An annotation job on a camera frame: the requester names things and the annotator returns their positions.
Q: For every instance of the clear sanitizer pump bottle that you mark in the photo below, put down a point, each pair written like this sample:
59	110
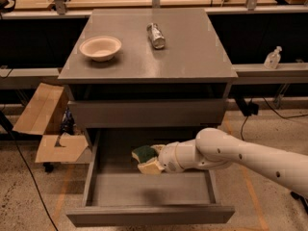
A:
273	58

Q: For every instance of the silver metal can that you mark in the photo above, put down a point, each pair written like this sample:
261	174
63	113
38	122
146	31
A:
155	35

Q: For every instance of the green yellow sponge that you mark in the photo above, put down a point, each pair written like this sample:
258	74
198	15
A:
144	153

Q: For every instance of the black headphones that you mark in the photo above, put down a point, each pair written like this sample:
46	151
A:
7	6

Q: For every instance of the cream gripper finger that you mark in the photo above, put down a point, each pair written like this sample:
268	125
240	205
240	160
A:
157	148
151	167

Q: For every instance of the open cardboard box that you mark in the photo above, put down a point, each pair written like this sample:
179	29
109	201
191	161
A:
43	116

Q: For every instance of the grey drawer cabinet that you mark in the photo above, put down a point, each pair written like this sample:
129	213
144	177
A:
193	64

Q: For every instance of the closed grey top drawer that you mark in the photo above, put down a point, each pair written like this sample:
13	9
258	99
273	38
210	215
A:
147	113

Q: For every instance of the open grey middle drawer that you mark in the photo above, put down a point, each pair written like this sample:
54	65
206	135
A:
117	194

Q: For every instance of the blue bottle in box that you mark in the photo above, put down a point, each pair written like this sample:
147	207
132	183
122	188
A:
67	124

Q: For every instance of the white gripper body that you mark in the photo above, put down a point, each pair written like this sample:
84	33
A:
168	158

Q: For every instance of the white paper bowl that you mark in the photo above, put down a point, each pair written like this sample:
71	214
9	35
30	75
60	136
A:
100	49

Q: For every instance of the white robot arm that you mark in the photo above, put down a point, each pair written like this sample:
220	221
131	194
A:
215	149

